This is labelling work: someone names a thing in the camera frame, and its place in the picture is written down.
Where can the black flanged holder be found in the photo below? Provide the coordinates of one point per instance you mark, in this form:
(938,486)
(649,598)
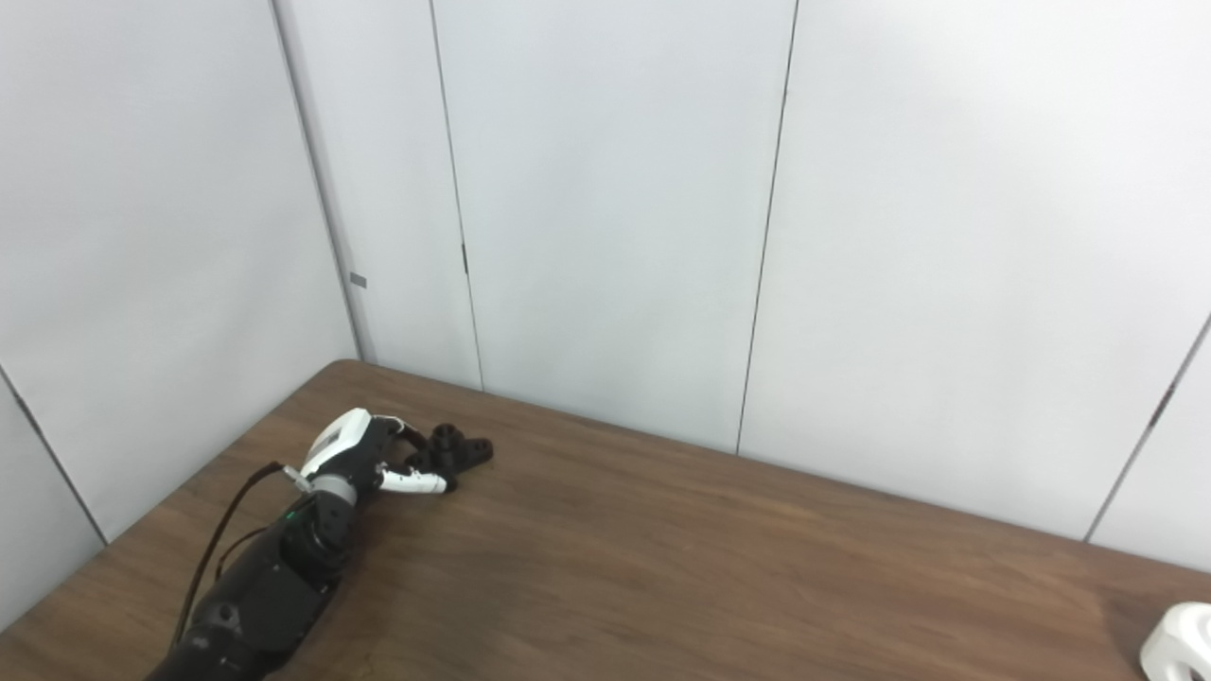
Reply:
(454,449)

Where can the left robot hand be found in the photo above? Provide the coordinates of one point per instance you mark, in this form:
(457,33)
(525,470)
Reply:
(350,449)

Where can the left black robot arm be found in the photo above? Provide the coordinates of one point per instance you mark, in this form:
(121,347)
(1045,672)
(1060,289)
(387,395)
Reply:
(274,586)

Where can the round white piece with hole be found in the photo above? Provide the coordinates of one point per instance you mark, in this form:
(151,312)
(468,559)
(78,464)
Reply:
(1181,648)

